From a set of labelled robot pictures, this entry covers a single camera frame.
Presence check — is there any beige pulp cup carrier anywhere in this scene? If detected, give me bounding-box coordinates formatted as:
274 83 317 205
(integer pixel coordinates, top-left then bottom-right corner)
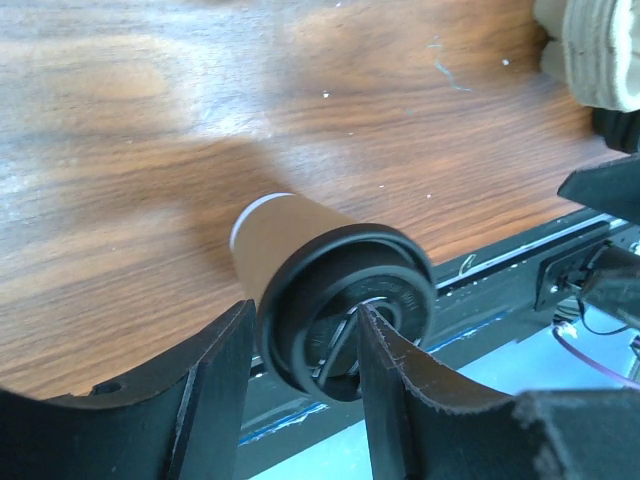
533 0 639 113

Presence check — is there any black plastic cup lid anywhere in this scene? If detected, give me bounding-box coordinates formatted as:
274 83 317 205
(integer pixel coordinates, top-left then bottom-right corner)
257 223 436 403

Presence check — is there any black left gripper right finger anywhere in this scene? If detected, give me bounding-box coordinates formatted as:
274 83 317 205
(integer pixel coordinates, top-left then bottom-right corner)
358 305 639 479

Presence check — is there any brown paper coffee cup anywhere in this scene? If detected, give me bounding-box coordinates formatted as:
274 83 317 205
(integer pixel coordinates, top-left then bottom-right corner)
229 193 353 302

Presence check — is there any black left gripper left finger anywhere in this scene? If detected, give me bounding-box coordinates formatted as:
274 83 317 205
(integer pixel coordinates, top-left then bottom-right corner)
1 301 256 479

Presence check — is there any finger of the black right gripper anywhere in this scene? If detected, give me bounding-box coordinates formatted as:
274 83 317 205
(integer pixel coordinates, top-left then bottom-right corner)
557 154 639 223

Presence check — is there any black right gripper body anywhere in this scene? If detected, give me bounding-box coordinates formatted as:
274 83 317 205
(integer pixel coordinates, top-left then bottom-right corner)
577 246 639 330

